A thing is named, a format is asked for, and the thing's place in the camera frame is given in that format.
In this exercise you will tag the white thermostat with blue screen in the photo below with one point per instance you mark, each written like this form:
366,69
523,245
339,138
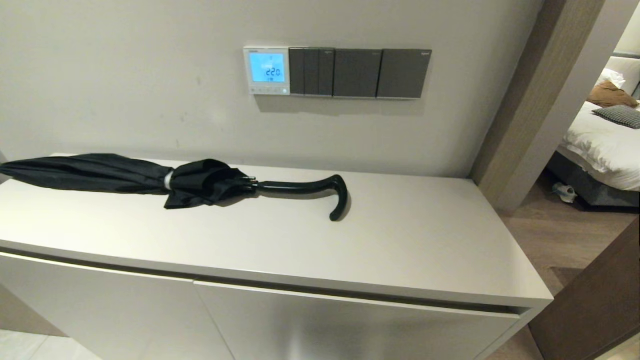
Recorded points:
267,70

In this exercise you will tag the white sideboard cabinet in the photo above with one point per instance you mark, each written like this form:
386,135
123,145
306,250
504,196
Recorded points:
400,240

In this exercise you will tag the white cabinet door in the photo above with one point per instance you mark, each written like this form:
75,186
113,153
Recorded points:
375,330
100,315

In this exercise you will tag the white teal slipper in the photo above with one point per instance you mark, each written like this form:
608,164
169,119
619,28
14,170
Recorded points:
559,188
569,196

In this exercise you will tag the bed with white duvet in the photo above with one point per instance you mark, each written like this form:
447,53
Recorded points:
600,150

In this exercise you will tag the brown wooden door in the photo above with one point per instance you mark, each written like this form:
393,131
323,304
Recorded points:
595,300

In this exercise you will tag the brown cushion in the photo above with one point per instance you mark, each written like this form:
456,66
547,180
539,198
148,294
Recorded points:
610,95

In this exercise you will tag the checkered grey pillow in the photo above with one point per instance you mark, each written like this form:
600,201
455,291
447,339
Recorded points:
622,116

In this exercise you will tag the small white pillow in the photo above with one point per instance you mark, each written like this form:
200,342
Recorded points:
612,77

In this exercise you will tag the large white pillow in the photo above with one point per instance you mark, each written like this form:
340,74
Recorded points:
629,70

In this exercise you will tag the grey triple rocker switch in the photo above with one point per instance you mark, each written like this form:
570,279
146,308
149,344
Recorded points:
311,71

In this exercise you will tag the grey single wall switch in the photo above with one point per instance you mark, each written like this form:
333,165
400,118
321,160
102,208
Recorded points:
357,73
404,74

